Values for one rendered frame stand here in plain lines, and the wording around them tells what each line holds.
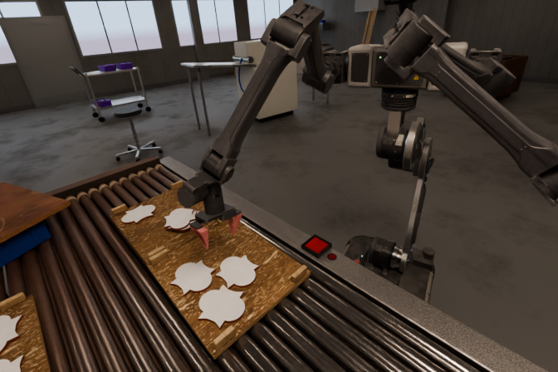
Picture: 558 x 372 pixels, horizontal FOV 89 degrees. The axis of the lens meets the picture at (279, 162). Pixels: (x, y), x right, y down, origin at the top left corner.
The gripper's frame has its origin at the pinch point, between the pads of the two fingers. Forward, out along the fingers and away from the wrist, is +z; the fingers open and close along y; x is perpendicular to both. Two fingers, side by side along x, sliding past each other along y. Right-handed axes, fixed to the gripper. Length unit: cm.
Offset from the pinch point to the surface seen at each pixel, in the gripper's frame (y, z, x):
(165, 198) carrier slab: 8, 1, 58
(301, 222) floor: 134, 77, 90
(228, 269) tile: 1.2, 11.3, 0.2
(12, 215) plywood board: -42, -6, 74
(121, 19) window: 300, -284, 870
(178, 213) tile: 4.1, 2.5, 36.9
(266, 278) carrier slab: 7.2, 13.5, -10.5
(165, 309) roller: -18.0, 15.2, 5.1
